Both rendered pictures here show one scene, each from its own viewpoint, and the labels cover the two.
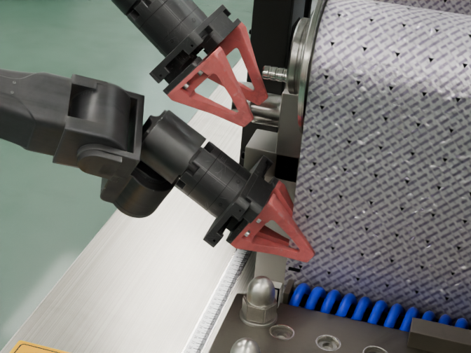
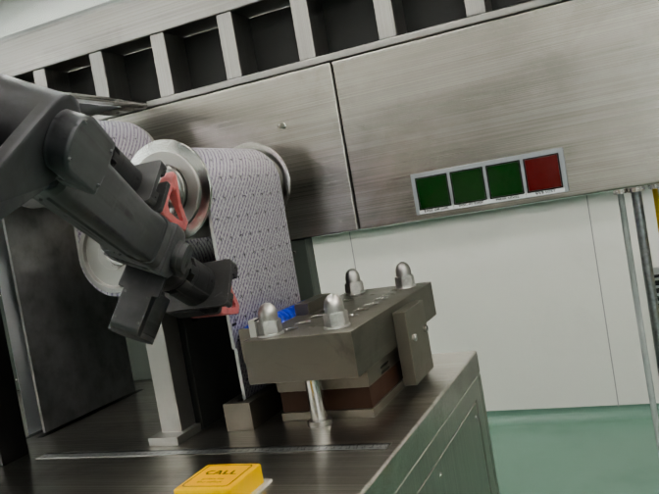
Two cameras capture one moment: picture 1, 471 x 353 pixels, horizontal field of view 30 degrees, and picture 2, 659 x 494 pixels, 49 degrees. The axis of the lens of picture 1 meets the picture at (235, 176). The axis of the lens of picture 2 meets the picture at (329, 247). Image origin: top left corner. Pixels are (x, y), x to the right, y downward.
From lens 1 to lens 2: 107 cm
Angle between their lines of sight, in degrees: 80
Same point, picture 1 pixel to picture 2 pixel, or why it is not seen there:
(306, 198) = not seen: hidden behind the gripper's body
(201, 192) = (202, 275)
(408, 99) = (237, 181)
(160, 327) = (166, 466)
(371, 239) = (251, 280)
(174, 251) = (49, 479)
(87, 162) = (185, 254)
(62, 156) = (165, 262)
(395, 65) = (225, 165)
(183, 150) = not seen: hidden behind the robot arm
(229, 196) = (212, 272)
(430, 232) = (265, 261)
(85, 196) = not seen: outside the picture
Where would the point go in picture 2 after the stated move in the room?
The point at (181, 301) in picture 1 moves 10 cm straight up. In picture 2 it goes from (133, 465) to (120, 390)
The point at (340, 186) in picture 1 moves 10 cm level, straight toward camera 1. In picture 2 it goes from (232, 250) to (296, 240)
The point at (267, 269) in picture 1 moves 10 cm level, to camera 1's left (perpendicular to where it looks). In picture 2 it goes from (178, 377) to (149, 398)
